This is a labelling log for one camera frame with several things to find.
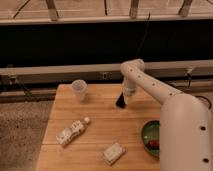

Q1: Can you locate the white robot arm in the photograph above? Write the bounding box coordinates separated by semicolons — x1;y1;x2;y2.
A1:
120;59;213;171

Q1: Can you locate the green plate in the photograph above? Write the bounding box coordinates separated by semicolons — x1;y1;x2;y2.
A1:
140;120;160;158

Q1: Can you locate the red brown sausage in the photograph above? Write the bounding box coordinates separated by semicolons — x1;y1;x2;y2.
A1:
147;140;159;149

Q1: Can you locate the white wrapped packet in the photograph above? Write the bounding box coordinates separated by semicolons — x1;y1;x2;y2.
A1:
103;142;126;165

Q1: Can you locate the plastic bottle with label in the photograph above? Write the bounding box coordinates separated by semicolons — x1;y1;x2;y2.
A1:
56;117;91;146

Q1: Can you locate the grey metal rail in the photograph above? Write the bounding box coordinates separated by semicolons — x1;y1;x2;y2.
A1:
0;60;213;85

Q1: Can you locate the black hanging cable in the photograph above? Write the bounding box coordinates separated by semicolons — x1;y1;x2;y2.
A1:
133;12;152;62

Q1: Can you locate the black floor cable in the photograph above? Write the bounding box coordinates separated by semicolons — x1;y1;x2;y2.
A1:
194;95;213;110

